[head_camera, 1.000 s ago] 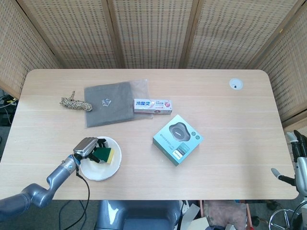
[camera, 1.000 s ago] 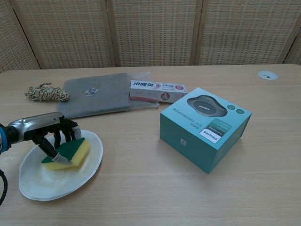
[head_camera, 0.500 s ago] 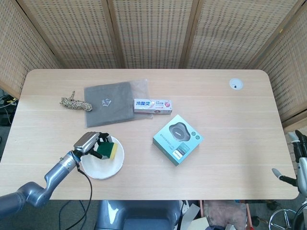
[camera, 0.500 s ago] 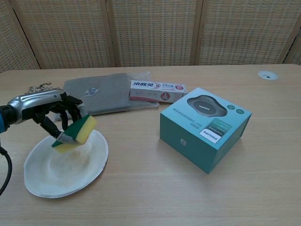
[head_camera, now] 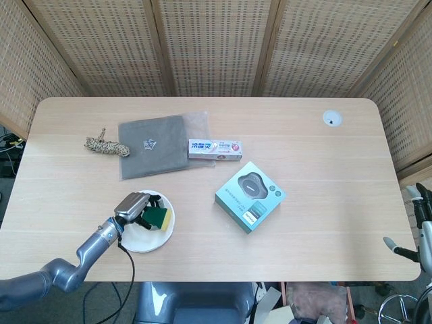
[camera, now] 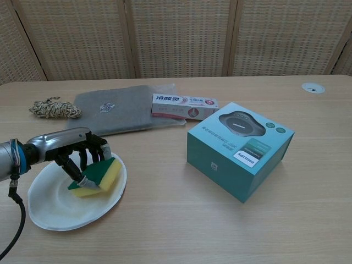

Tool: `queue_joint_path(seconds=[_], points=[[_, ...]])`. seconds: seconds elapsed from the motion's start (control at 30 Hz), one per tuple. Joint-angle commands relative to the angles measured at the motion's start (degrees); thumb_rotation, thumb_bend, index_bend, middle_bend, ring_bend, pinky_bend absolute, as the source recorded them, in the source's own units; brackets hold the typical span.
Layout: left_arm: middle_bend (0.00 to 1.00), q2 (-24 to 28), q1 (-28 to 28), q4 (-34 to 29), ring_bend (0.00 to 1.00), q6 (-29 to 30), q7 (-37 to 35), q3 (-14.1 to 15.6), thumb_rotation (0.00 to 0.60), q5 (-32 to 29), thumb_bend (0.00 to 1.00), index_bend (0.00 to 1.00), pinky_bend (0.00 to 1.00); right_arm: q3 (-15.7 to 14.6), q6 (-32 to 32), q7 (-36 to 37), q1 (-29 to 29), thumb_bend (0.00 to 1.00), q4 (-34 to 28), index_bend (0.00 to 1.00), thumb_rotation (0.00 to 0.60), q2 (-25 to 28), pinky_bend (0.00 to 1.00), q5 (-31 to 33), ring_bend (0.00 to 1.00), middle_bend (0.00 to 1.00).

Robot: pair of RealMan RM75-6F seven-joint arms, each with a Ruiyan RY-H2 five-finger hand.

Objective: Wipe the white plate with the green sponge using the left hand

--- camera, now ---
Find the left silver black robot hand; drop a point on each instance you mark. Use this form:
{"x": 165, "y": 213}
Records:
{"x": 63, "y": 141}

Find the green yellow sponge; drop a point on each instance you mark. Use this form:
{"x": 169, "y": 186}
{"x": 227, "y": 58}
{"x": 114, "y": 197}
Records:
{"x": 105, "y": 171}

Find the white paper plate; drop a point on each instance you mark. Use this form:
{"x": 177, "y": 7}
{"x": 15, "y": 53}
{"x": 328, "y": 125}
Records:
{"x": 55, "y": 209}

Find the grey cloth in clear bag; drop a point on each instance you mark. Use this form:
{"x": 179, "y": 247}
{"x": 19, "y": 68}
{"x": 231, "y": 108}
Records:
{"x": 118, "y": 115}

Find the white toothpaste box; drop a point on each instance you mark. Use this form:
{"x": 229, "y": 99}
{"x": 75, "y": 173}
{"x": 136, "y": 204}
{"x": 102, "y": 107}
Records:
{"x": 181, "y": 105}

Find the woven bamboo folding screen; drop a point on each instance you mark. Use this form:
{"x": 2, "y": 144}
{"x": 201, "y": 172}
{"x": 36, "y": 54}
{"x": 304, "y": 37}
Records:
{"x": 176, "y": 38}

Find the teal speaker product box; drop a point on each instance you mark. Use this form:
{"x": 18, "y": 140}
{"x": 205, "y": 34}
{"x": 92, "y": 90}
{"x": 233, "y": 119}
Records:
{"x": 236, "y": 154}

